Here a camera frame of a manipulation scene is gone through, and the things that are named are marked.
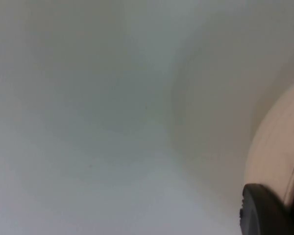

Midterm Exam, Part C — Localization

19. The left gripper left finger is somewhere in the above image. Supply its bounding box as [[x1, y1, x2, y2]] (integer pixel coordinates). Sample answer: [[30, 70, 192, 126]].
[[239, 183, 294, 235]]

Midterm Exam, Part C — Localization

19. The pale wooden bowl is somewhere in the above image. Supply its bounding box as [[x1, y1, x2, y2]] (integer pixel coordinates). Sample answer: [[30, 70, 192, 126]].
[[244, 78, 294, 209]]

